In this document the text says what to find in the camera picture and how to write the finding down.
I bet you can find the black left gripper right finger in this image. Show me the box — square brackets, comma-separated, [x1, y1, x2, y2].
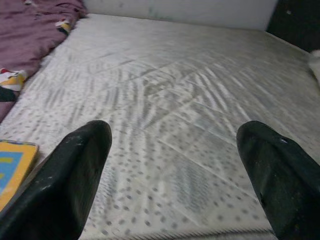
[236, 120, 320, 240]

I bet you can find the white patterned mattress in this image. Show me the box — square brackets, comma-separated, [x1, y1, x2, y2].
[0, 12, 320, 240]

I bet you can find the dark tufted headboard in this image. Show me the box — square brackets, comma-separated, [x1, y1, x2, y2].
[265, 0, 320, 53]

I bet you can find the purple printed blanket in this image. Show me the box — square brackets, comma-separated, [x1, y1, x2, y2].
[0, 0, 88, 123]

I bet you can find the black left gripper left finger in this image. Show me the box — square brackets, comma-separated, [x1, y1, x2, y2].
[0, 119, 113, 240]

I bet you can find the yellow blue book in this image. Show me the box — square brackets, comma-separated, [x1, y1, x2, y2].
[0, 139, 40, 212]

